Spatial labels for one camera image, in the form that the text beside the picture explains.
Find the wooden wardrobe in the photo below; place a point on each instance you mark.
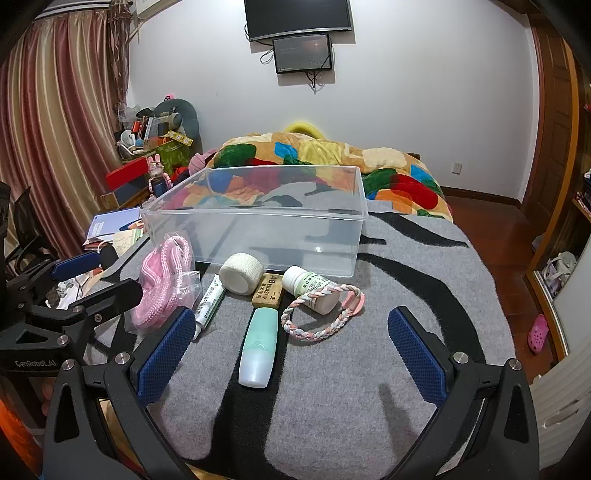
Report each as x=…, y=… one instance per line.
x=554, y=115

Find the white slatted panel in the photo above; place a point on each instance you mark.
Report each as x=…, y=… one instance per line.
x=563, y=406

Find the mint green white bottle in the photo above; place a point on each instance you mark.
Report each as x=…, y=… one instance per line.
x=258, y=346

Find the white wall socket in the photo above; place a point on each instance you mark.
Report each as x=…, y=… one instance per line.
x=457, y=168

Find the yellow pillow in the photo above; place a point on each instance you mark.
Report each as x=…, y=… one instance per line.
x=302, y=125

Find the small brown box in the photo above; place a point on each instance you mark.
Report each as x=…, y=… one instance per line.
x=268, y=291

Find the grey plush toy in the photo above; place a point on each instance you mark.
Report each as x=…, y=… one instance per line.
x=178, y=113

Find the green patterned box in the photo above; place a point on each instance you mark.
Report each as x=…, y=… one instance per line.
x=171, y=157

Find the pink hat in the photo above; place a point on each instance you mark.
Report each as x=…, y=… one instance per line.
x=201, y=161

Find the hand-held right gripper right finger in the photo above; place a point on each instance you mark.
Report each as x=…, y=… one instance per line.
x=415, y=354

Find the pink bunny water bottle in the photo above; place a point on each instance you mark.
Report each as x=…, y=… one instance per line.
x=157, y=177

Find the clear plastic storage box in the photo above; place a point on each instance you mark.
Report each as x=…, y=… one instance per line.
x=277, y=230

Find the red beige striped curtain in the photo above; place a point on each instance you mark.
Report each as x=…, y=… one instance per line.
x=60, y=92

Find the yellow white small box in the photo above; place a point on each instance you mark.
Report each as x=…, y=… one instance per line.
x=180, y=138

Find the white pill bottle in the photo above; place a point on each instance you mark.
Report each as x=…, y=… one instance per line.
x=308, y=285

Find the colourful patterned blanket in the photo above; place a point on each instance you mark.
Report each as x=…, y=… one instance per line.
x=323, y=150

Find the white ointment tube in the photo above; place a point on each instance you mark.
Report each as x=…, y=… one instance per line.
x=208, y=307

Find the white handbag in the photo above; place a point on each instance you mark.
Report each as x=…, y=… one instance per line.
x=559, y=272

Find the large black wall television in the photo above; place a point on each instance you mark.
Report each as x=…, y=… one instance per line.
x=295, y=16

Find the small black wall monitor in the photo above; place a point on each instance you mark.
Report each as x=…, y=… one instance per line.
x=302, y=53

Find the blue notebook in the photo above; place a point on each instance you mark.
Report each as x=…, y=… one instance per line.
x=108, y=224

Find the pink clog shoe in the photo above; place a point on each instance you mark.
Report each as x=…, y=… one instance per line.
x=538, y=334

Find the cream booklet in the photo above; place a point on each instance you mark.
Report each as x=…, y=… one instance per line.
x=129, y=240

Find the beige bandage roll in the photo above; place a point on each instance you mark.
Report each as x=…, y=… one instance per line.
x=240, y=274

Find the red flat box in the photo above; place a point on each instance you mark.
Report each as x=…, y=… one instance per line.
x=129, y=173

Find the white air conditioner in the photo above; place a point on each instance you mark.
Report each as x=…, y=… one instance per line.
x=150, y=7

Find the pink white braided headband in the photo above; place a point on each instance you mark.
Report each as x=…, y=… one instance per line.
x=354, y=302

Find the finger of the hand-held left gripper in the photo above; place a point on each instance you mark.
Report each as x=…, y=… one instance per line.
x=74, y=268
x=115, y=295

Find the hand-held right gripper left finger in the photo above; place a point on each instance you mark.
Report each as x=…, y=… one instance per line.
x=167, y=354

